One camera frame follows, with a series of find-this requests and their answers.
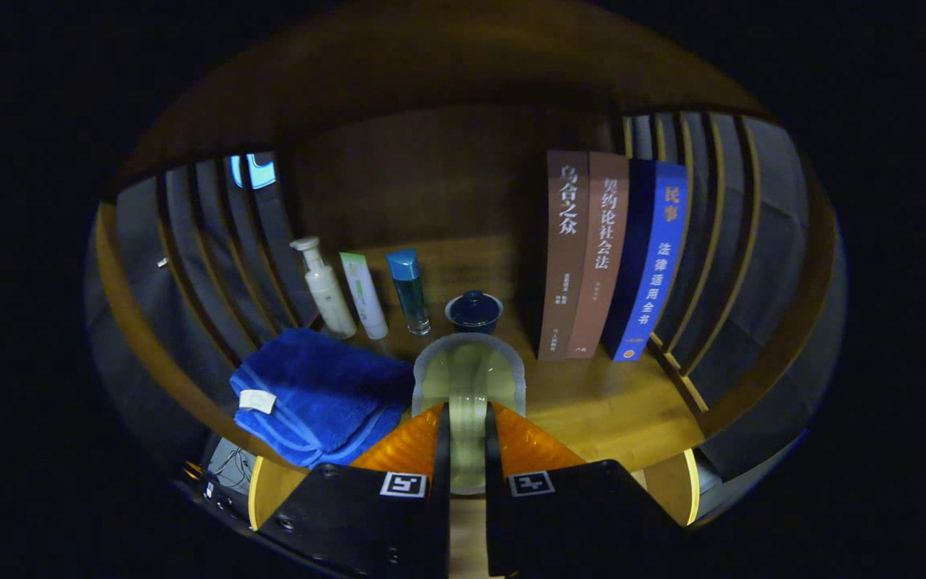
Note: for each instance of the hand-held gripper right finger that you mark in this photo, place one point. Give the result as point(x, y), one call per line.
point(493, 498)

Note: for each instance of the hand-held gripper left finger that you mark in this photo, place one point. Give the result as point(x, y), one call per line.
point(441, 498)

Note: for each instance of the pale green translucent pitcher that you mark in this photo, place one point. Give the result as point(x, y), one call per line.
point(467, 378)

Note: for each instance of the wooden countertop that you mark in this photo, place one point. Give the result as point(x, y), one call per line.
point(592, 402)

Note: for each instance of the brown wooden cabinet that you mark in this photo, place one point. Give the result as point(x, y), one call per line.
point(431, 177)

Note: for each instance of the blue folded towel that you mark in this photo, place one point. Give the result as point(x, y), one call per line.
point(318, 386)

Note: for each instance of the dark blue lidded cup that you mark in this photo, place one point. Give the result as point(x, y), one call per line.
point(473, 314)

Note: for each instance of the teal capped bottle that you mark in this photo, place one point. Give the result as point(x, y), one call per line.
point(410, 289)

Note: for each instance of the white green tube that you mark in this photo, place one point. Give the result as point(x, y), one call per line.
point(365, 297)

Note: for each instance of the white pump bottle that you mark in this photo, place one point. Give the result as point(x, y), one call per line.
point(330, 297)

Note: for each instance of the dark brown book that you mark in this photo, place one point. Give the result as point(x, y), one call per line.
point(563, 257)

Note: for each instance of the reddish brown book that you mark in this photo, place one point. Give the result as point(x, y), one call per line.
point(601, 257)

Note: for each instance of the blue book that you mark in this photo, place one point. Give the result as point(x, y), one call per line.
point(656, 265)

